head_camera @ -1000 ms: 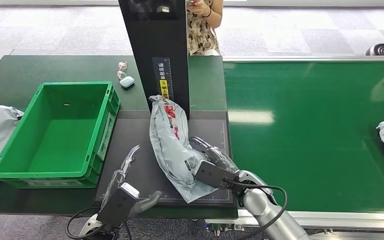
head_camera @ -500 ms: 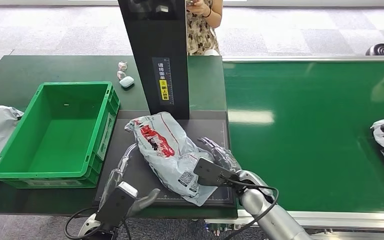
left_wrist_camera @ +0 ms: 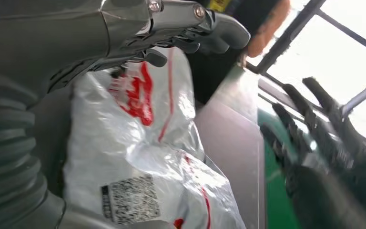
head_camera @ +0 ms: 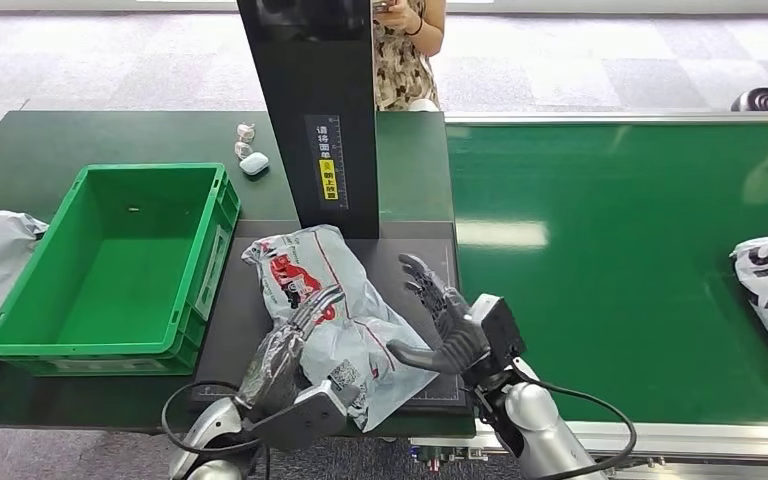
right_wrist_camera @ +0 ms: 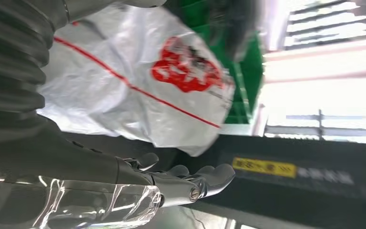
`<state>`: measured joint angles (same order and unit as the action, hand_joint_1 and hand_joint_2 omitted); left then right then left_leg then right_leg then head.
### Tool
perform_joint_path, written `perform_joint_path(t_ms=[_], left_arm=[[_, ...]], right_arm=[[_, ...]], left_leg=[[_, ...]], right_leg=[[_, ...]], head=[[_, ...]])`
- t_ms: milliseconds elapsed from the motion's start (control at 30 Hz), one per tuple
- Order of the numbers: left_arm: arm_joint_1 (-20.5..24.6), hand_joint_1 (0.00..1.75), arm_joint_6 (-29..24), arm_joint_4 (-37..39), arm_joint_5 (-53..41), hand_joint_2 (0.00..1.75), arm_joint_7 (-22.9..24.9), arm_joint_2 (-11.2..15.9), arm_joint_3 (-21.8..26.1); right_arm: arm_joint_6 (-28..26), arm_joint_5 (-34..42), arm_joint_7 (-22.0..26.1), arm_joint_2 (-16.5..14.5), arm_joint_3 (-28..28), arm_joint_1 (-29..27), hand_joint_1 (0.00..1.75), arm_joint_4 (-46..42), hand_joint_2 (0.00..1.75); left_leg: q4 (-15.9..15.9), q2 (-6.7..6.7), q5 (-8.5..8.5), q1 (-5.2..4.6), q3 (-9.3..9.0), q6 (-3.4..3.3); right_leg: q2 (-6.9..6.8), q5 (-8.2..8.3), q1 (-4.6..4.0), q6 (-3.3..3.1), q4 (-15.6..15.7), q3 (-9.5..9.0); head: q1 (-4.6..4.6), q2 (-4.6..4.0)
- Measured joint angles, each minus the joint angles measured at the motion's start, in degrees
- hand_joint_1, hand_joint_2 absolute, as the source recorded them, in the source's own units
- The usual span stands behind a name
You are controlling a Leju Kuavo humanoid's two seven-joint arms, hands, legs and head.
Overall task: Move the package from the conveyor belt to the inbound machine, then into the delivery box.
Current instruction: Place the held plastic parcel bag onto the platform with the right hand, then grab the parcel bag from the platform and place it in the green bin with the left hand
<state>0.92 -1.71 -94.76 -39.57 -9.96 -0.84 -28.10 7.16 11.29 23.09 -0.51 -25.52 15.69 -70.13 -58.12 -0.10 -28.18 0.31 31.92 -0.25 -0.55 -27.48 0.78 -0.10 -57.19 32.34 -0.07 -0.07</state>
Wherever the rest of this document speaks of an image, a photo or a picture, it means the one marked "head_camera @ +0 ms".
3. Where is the black yellow column label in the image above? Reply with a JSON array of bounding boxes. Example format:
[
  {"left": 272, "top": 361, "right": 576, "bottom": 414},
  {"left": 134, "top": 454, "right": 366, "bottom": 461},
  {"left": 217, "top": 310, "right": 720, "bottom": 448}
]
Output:
[{"left": 303, "top": 113, "right": 351, "bottom": 211}]

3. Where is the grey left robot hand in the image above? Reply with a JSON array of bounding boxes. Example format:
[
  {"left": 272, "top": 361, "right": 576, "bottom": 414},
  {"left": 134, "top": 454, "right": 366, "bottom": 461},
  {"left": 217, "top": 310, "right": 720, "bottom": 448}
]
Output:
[{"left": 237, "top": 284, "right": 348, "bottom": 420}]

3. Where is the black scanner column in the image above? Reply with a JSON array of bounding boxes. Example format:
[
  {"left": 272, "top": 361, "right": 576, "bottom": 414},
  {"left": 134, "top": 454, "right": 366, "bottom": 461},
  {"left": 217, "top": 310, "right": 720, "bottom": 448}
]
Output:
[{"left": 236, "top": 0, "right": 381, "bottom": 240}]

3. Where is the white earbuds case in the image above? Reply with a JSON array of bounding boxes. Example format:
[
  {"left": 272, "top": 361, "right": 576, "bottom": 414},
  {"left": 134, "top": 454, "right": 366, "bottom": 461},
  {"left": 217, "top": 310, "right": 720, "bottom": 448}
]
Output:
[{"left": 238, "top": 152, "right": 271, "bottom": 178}]

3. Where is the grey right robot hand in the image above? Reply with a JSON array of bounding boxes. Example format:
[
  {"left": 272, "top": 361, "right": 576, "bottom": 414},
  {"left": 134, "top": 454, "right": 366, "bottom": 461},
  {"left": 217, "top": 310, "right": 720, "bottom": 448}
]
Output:
[{"left": 386, "top": 253, "right": 492, "bottom": 378}]

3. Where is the green plastic crate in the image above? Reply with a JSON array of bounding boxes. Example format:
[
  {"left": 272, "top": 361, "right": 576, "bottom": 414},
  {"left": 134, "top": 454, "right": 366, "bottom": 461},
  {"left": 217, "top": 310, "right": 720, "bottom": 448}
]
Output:
[{"left": 0, "top": 162, "right": 242, "bottom": 378}]

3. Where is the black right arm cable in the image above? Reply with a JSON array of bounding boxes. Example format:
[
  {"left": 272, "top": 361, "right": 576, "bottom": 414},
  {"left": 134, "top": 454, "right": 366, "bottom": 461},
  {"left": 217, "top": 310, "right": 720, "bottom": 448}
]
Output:
[{"left": 508, "top": 366, "right": 639, "bottom": 480}]

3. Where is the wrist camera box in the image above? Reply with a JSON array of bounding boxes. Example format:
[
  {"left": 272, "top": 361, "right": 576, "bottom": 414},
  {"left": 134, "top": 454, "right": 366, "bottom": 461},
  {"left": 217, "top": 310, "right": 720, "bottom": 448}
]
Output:
[
  {"left": 250, "top": 378, "right": 360, "bottom": 454},
  {"left": 466, "top": 293, "right": 528, "bottom": 374}
]

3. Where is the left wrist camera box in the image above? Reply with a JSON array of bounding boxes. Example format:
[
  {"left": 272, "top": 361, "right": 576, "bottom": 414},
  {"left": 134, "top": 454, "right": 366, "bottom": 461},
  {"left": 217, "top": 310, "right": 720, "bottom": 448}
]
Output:
[{"left": 250, "top": 378, "right": 360, "bottom": 454}]

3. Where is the grey package with red print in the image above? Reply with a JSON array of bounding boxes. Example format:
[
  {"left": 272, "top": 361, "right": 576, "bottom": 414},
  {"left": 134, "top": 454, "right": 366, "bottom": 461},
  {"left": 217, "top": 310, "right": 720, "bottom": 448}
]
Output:
[{"left": 240, "top": 224, "right": 440, "bottom": 434}]

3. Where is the person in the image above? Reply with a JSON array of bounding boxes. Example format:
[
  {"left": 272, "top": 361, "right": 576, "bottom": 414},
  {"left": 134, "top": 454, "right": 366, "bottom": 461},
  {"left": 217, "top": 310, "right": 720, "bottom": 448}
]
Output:
[{"left": 371, "top": 0, "right": 448, "bottom": 113}]

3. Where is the green conveyor belt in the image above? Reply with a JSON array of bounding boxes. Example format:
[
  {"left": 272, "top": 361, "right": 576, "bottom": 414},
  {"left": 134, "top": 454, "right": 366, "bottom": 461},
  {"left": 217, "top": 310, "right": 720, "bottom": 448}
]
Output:
[{"left": 409, "top": 110, "right": 768, "bottom": 480}]

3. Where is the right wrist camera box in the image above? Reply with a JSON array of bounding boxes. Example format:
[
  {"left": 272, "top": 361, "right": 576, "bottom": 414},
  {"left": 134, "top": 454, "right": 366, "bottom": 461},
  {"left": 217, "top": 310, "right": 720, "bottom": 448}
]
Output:
[{"left": 466, "top": 293, "right": 528, "bottom": 374}]

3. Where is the white crate side label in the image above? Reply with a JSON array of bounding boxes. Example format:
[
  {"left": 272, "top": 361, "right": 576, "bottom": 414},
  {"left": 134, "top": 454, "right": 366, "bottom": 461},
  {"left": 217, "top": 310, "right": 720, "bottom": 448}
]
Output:
[{"left": 194, "top": 225, "right": 233, "bottom": 322}]

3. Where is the black scanner platform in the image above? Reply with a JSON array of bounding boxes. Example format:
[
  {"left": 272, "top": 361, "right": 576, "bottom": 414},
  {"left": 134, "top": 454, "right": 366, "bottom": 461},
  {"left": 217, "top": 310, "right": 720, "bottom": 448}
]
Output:
[{"left": 188, "top": 219, "right": 476, "bottom": 420}]

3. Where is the person's hand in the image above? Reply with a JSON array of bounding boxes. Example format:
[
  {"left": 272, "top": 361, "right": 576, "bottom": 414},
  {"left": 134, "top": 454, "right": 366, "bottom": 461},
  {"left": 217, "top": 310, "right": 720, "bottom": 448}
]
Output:
[{"left": 377, "top": 0, "right": 425, "bottom": 34}]

